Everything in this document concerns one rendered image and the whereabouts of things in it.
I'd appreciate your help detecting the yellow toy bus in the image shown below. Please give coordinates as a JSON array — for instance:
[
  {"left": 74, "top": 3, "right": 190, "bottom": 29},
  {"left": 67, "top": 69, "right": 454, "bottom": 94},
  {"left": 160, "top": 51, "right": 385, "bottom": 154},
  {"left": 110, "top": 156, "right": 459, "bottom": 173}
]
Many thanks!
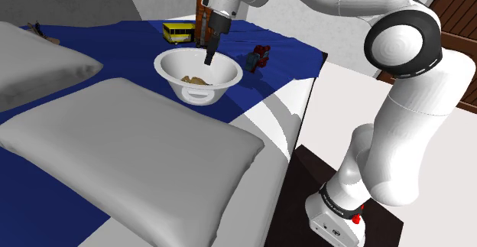
[{"left": 162, "top": 21, "right": 197, "bottom": 46}]

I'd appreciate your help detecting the blue blanket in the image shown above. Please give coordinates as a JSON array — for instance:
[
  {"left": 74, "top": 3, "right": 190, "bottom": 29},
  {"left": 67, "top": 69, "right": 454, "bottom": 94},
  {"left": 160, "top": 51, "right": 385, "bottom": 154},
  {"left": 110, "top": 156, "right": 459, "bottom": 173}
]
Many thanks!
[{"left": 0, "top": 19, "right": 329, "bottom": 247}]

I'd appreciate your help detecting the small brown figure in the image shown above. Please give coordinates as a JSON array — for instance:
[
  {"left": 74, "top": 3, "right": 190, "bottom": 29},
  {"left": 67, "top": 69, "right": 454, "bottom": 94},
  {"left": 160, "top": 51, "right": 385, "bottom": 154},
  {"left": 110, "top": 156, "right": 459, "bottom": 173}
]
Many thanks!
[{"left": 24, "top": 21, "right": 61, "bottom": 46}]

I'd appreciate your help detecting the white bed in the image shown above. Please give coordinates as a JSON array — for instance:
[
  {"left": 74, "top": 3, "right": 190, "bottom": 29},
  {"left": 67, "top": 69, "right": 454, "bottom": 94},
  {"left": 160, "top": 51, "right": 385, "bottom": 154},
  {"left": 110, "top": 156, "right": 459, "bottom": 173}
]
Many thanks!
[{"left": 0, "top": 14, "right": 329, "bottom": 247}]

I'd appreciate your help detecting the red and blue toy figure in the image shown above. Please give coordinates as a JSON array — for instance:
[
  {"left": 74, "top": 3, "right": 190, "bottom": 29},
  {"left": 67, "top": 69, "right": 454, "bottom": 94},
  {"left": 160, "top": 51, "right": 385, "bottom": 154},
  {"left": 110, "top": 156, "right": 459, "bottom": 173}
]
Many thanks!
[{"left": 245, "top": 44, "right": 272, "bottom": 74}]

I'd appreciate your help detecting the brown lumpy object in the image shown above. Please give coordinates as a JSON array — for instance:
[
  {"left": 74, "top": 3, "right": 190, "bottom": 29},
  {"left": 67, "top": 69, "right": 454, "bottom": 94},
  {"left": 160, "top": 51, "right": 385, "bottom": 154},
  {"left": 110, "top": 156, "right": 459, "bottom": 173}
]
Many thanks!
[{"left": 180, "top": 75, "right": 214, "bottom": 87}]

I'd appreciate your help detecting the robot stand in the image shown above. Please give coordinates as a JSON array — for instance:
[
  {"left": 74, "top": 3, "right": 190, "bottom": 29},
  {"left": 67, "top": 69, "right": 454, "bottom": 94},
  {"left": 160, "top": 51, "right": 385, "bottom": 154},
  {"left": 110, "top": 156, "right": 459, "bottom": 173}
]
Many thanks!
[{"left": 263, "top": 144, "right": 404, "bottom": 247}]

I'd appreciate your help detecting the large grey pillow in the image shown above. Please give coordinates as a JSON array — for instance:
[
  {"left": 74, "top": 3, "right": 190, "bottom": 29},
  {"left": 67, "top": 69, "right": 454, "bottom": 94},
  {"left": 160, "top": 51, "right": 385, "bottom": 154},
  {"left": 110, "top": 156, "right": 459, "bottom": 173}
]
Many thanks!
[{"left": 0, "top": 76, "right": 266, "bottom": 247}]

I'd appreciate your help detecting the white bowl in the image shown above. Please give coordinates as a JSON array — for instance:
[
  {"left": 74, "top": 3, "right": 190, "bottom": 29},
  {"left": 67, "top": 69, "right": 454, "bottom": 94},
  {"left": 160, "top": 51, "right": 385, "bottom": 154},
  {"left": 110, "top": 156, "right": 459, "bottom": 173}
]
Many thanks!
[{"left": 153, "top": 47, "right": 245, "bottom": 107}]

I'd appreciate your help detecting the tall orange-brown toy rocket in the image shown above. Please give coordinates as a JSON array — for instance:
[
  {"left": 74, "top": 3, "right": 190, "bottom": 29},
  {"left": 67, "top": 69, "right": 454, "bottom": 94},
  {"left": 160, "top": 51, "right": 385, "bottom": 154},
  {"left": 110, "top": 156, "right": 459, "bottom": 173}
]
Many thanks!
[{"left": 194, "top": 0, "right": 219, "bottom": 49}]

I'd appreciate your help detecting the small grey pillow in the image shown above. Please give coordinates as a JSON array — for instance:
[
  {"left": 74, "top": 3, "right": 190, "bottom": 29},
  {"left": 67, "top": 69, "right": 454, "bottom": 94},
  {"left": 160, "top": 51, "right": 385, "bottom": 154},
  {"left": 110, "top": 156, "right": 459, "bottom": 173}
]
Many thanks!
[{"left": 0, "top": 21, "right": 105, "bottom": 113}]

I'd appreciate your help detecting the brown wooden door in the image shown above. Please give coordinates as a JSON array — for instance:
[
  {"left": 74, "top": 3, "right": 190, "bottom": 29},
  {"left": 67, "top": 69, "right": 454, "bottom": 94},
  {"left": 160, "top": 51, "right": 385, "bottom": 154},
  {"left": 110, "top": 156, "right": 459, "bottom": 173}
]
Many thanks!
[{"left": 375, "top": 0, "right": 477, "bottom": 115}]

